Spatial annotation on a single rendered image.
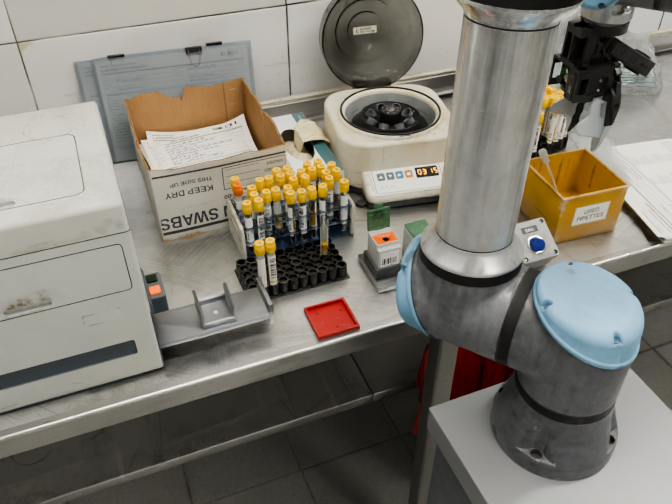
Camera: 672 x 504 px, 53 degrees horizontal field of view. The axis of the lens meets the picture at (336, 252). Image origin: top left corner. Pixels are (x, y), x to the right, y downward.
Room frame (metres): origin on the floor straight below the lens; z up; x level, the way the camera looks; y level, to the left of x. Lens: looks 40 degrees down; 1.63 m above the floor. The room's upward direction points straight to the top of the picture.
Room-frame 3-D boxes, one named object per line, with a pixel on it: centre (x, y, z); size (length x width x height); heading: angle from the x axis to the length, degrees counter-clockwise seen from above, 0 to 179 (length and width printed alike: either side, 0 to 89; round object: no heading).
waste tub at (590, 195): (1.01, -0.42, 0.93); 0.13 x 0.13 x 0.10; 18
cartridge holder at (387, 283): (0.85, -0.08, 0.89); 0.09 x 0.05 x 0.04; 20
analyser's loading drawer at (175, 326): (0.71, 0.20, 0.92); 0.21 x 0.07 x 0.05; 112
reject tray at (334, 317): (0.74, 0.01, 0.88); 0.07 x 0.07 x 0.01; 22
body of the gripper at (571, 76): (1.00, -0.40, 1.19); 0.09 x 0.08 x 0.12; 108
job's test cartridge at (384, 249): (0.85, -0.08, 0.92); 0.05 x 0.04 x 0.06; 20
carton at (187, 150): (1.11, 0.25, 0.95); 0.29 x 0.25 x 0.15; 22
